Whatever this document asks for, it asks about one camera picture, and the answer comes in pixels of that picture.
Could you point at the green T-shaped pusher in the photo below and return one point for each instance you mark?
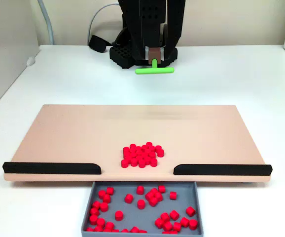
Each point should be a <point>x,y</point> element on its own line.
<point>154,70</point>

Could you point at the grey tray container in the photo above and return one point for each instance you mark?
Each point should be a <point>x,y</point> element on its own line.
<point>132,217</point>

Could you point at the beige flat board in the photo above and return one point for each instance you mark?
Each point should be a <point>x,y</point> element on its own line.
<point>83,133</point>

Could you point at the pale grey tube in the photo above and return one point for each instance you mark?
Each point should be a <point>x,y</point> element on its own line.
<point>48,24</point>

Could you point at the black gridded base plate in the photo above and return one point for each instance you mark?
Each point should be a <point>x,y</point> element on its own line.
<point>122,55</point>

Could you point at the small white bracket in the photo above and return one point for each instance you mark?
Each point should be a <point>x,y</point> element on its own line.
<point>30,61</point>

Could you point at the black guard rail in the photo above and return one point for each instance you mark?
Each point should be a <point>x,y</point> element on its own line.
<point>46,168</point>
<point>219,169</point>

